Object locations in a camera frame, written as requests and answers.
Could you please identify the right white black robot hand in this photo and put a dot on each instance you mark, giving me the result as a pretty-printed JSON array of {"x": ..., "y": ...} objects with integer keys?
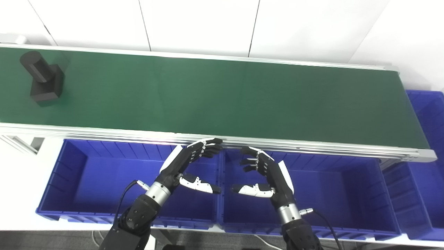
[{"x": 277, "y": 180}]

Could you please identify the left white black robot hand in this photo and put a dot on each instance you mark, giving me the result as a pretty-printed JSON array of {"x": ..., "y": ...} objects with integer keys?
[{"x": 177, "y": 166}]

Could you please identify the black cylinder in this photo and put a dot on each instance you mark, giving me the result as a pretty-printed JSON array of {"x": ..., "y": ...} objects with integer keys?
[{"x": 45, "y": 83}]

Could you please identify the blue plastic bin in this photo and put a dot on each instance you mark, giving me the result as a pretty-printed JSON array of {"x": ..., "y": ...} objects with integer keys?
[
  {"x": 329, "y": 194},
  {"x": 426, "y": 173},
  {"x": 104, "y": 180}
]

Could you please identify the green conveyor belt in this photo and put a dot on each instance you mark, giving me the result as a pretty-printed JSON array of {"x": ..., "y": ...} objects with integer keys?
[
  {"x": 208, "y": 97},
  {"x": 104, "y": 132}
]

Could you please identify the aluminium conveyor leg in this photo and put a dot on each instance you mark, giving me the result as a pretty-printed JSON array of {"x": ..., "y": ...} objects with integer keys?
[{"x": 20, "y": 144}]

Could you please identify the grey conveyor end housing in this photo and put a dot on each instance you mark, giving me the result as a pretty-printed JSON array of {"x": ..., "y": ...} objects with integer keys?
[{"x": 14, "y": 38}]

